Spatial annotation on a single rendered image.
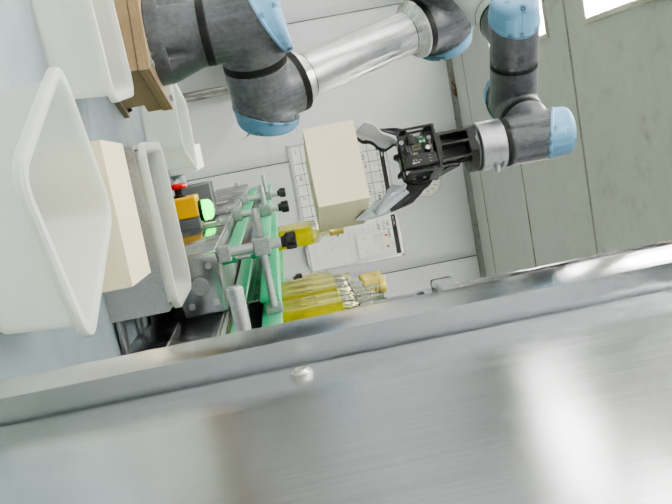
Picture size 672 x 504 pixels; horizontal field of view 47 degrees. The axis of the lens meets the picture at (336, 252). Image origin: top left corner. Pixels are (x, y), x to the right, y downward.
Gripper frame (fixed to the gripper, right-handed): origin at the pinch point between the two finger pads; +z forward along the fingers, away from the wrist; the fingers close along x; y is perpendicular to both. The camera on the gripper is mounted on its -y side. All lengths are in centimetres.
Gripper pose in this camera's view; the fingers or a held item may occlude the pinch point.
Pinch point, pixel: (345, 177)
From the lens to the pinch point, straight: 121.4
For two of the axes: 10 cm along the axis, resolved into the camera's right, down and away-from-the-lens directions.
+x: 2.0, 9.6, -1.9
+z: -9.8, 1.9, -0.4
